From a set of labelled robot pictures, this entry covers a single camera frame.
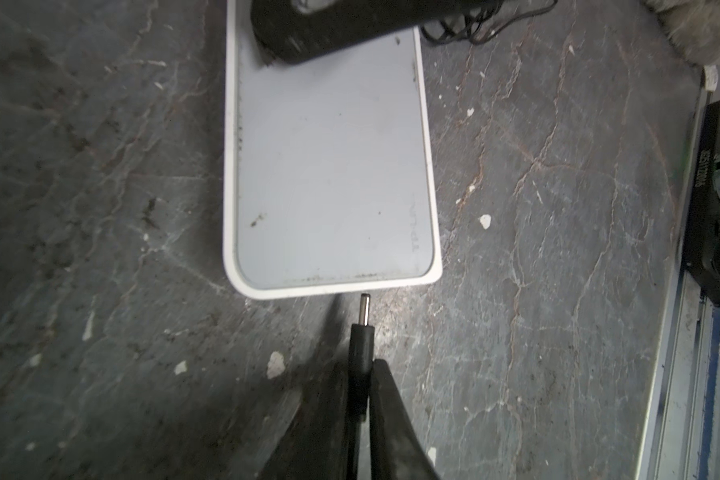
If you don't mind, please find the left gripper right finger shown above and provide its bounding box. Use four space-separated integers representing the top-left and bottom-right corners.
369 359 439 480

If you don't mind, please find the white switch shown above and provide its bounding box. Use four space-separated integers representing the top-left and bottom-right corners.
222 1 442 300

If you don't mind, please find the large white plush sheep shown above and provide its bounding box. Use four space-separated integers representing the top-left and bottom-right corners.
643 0 720 66

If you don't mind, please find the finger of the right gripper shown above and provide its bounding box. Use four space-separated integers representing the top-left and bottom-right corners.
249 0 495 65

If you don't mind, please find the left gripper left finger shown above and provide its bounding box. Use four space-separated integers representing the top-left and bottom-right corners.
259 361 348 479

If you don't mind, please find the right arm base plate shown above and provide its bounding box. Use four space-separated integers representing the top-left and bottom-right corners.
683 101 720 306

